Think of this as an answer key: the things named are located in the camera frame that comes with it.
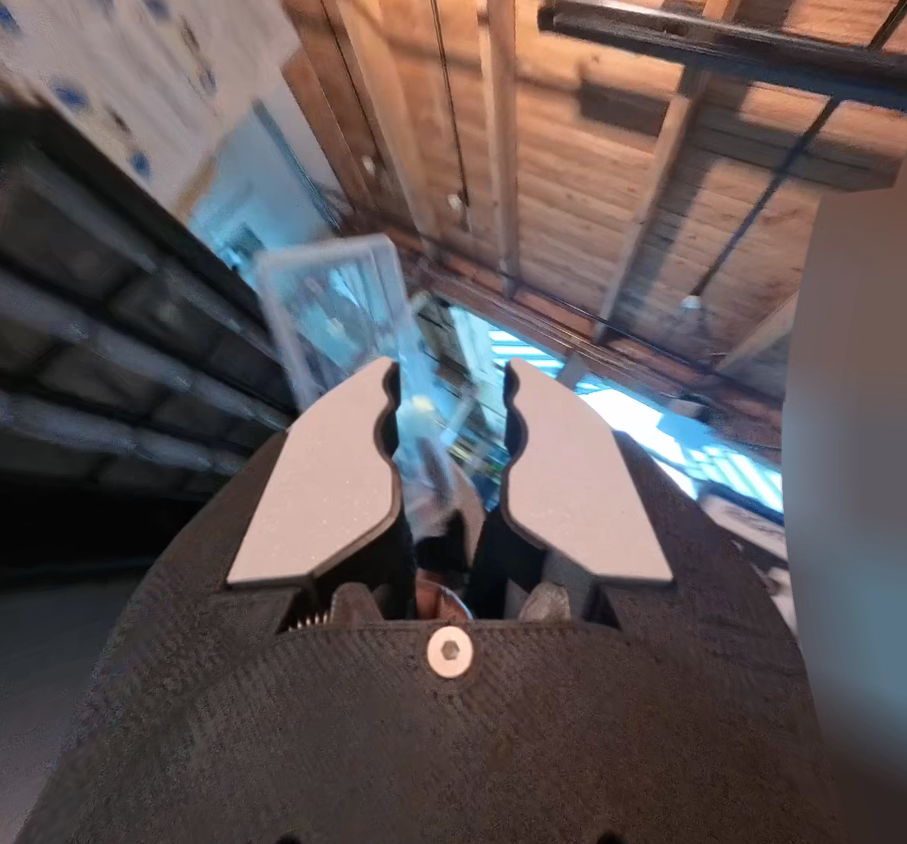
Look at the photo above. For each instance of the black ceiling track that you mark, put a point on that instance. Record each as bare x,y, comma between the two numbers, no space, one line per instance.
708,43

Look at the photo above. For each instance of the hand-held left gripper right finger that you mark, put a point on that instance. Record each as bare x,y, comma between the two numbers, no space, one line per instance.
581,496

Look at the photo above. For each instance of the clear plastic drawer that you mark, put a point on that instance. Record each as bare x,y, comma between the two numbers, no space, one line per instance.
326,305

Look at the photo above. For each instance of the black drawer cabinet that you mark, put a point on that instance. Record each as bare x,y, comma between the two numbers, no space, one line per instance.
85,156

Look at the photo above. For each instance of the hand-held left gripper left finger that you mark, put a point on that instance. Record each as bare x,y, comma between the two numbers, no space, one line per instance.
326,489

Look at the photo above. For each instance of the thin black ceiling rod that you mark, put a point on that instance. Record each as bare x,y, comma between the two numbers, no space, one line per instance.
769,195

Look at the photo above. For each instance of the bright window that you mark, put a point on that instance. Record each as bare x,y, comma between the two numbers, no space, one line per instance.
680,447

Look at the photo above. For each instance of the rows of clear drawers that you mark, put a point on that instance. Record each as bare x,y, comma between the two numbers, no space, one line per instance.
106,333

